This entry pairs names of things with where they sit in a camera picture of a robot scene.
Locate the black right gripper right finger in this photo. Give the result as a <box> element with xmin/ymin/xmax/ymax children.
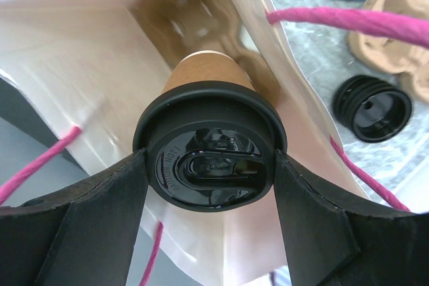
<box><xmin>273</xmin><ymin>151</ymin><xmax>428</xmax><ymax>285</ymax></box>

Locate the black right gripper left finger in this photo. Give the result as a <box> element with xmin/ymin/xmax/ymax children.
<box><xmin>1</xmin><ymin>151</ymin><xmax>148</xmax><ymax>285</ymax></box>

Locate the black plastic cup lid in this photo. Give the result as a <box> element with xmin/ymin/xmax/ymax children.
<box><xmin>133</xmin><ymin>81</ymin><xmax>288</xmax><ymax>212</ymax></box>

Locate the kraft paper cakes bag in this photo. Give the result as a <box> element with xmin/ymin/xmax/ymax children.
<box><xmin>1</xmin><ymin>0</ymin><xmax>369</xmax><ymax>285</ymax></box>

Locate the brown paper coffee cup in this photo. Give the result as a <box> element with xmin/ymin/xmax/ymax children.
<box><xmin>162</xmin><ymin>50</ymin><xmax>255</xmax><ymax>94</ymax></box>

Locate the brown pulp cup carrier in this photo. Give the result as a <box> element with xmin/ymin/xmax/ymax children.
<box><xmin>131</xmin><ymin>0</ymin><xmax>281</xmax><ymax>105</ymax></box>

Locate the spare black cup lid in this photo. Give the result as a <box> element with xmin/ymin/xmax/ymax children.
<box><xmin>331</xmin><ymin>75</ymin><xmax>413</xmax><ymax>143</ymax></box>

